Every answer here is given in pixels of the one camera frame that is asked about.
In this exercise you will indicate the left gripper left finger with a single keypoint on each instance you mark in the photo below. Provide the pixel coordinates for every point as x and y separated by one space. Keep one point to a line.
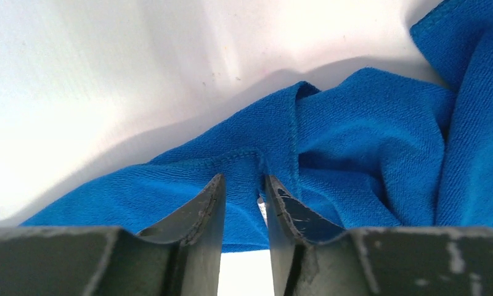
193 235

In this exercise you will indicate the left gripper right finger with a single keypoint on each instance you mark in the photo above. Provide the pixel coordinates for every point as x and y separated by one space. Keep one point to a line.
297 235

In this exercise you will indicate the blue towel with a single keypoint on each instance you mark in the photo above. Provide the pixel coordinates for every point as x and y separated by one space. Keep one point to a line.
377 150

